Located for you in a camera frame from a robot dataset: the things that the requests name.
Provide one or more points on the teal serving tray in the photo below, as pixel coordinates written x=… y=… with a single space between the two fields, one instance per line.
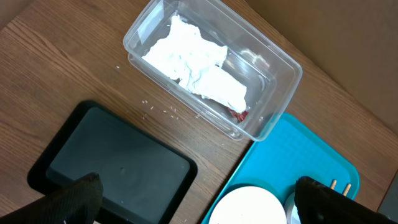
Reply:
x=288 y=153

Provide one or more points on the large white plate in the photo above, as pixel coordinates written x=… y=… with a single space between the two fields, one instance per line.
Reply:
x=248 y=205

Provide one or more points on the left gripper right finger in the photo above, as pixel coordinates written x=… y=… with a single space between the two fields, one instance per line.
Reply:
x=319 y=204

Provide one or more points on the white napkin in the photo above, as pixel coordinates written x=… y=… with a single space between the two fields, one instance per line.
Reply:
x=218 y=85
x=183 y=55

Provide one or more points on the wooden chopstick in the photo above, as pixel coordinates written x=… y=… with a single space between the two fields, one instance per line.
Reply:
x=333 y=184
x=346 y=190

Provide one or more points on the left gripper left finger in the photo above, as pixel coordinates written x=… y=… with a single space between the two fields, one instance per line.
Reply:
x=79 y=202

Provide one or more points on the red snack wrapper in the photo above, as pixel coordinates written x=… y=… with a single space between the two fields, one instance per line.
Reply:
x=240 y=117

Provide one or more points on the grey small bowl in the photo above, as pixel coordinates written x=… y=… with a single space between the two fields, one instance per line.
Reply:
x=291 y=210

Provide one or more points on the clear plastic bin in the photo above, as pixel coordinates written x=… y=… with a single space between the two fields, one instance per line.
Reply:
x=270 y=75

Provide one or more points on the black plastic tray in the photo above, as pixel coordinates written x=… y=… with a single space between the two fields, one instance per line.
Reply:
x=144 y=179

